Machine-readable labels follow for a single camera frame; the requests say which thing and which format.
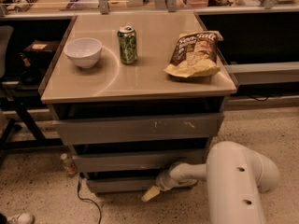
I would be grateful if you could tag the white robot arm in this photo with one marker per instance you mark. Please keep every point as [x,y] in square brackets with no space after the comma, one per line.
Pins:
[235,175]

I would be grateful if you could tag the white bowl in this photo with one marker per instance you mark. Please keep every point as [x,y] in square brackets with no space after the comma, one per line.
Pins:
[83,52]

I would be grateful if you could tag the black box with label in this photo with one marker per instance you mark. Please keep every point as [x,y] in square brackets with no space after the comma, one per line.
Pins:
[42,48]

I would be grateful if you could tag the sea salt chips bag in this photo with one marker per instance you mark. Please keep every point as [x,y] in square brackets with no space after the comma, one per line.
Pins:
[195,55]

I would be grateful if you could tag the grey top drawer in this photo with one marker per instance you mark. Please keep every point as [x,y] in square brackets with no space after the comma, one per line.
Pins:
[134,129]

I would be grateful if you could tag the green soda can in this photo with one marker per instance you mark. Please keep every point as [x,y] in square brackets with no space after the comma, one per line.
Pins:
[127,44]

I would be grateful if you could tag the grey drawer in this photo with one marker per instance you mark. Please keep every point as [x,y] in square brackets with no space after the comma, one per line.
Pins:
[144,160]
[134,129]
[121,181]

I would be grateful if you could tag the grey middle drawer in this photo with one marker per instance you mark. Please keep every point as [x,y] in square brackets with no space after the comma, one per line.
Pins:
[144,160]

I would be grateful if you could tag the clear plastic bottle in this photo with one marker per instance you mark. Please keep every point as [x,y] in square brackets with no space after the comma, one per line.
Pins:
[68,164]

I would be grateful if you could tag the white shoe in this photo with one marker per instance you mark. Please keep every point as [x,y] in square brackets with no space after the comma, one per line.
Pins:
[24,218]

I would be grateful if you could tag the grey drawer cabinet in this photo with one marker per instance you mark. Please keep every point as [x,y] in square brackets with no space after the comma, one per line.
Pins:
[113,89]

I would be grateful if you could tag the grey bottom drawer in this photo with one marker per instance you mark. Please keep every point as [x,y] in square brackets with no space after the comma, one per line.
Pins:
[121,181]

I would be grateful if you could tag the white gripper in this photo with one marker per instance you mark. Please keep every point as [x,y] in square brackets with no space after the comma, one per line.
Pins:
[164,181]

